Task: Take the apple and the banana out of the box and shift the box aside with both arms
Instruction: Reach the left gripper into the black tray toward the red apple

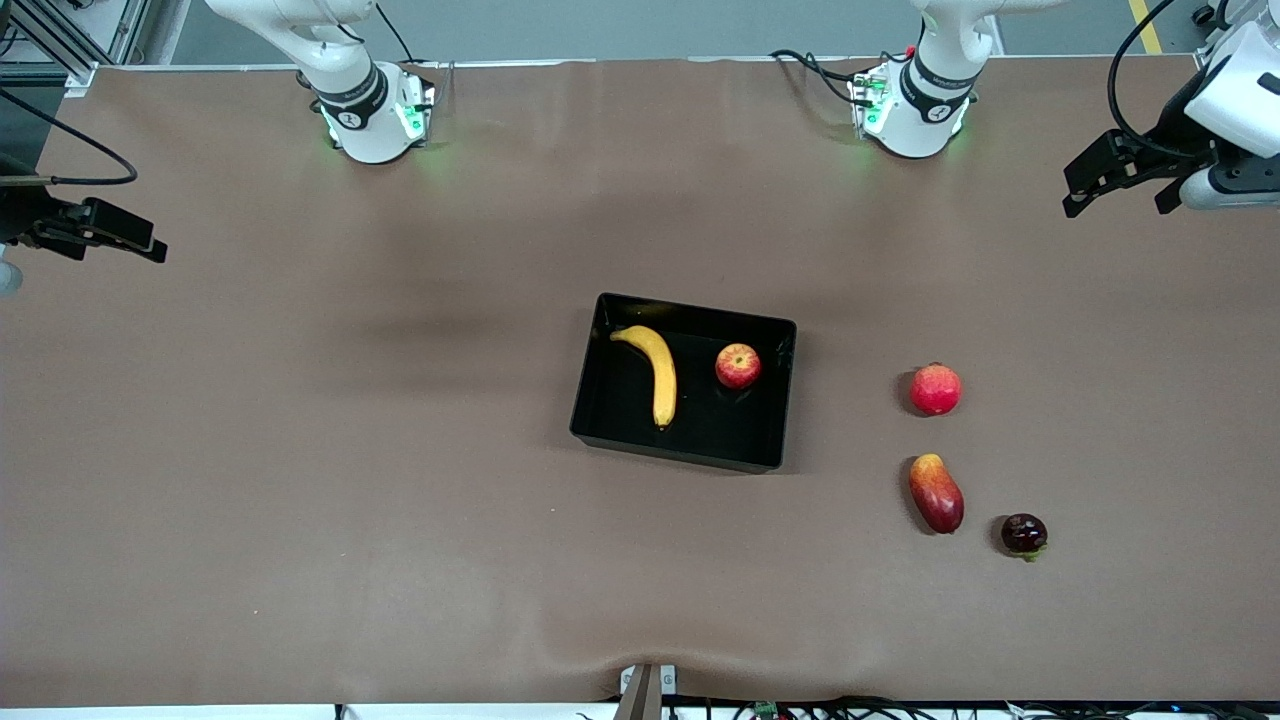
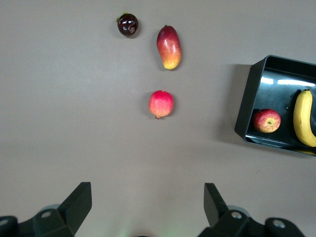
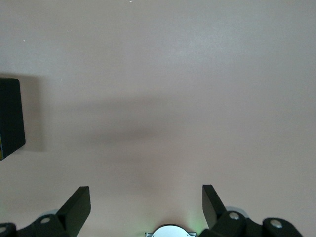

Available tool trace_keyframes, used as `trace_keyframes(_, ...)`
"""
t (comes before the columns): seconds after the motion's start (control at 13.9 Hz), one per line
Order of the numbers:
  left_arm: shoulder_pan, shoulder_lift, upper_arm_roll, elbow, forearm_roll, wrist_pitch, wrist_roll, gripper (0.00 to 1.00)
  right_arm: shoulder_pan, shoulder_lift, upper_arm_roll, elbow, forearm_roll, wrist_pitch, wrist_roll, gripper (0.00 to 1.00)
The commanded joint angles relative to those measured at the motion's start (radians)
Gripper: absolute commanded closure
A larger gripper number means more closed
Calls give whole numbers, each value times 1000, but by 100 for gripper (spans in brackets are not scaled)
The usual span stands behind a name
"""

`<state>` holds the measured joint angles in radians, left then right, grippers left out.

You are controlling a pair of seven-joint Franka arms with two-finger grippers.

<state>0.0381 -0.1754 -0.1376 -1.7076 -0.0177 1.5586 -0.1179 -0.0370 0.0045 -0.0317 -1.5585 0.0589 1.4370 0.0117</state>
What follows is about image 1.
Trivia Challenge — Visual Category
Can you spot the black rectangular plastic tray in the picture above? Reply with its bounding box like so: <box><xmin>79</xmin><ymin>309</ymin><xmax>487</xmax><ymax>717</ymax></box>
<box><xmin>569</xmin><ymin>292</ymin><xmax>798</xmax><ymax>474</ymax></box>

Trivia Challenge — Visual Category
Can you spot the red yellow apple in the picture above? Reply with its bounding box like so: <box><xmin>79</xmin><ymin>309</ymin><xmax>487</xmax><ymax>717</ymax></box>
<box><xmin>714</xmin><ymin>343</ymin><xmax>763</xmax><ymax>391</ymax></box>

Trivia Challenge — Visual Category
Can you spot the dark purple mangosteen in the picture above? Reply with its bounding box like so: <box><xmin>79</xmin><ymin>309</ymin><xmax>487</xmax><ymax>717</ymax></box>
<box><xmin>1000</xmin><ymin>513</ymin><xmax>1050</xmax><ymax>562</ymax></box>

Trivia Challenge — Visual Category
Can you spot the red yellow mango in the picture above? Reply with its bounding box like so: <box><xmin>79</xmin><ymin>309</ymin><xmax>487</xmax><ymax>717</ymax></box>
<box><xmin>908</xmin><ymin>453</ymin><xmax>966</xmax><ymax>536</ymax></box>

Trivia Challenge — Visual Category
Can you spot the black base cable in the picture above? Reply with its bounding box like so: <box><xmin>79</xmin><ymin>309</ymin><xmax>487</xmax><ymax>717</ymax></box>
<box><xmin>768</xmin><ymin>48</ymin><xmax>913</xmax><ymax>107</ymax></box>
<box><xmin>374</xmin><ymin>0</ymin><xmax>417</xmax><ymax>65</ymax></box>

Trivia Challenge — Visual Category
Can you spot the black right base cable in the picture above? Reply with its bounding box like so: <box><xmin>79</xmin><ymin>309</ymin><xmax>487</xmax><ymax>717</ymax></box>
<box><xmin>374</xmin><ymin>0</ymin><xmax>417</xmax><ymax>65</ymax></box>

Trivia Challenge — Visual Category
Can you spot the yellow banana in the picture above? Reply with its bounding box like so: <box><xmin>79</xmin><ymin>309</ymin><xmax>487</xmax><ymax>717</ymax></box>
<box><xmin>609</xmin><ymin>325</ymin><xmax>679</xmax><ymax>431</ymax></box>

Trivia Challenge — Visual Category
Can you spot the grey metal bracket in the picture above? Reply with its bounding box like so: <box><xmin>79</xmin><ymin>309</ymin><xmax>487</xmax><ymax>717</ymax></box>
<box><xmin>614</xmin><ymin>663</ymin><xmax>679</xmax><ymax>720</ymax></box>

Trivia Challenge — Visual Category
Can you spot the black left base cable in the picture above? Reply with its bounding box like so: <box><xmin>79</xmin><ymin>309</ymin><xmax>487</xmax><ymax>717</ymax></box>
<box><xmin>768</xmin><ymin>48</ymin><xmax>913</xmax><ymax>107</ymax></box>

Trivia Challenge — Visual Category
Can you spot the red pomegranate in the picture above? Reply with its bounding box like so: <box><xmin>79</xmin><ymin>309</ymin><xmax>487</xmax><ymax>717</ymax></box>
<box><xmin>909</xmin><ymin>362</ymin><xmax>963</xmax><ymax>418</ymax></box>

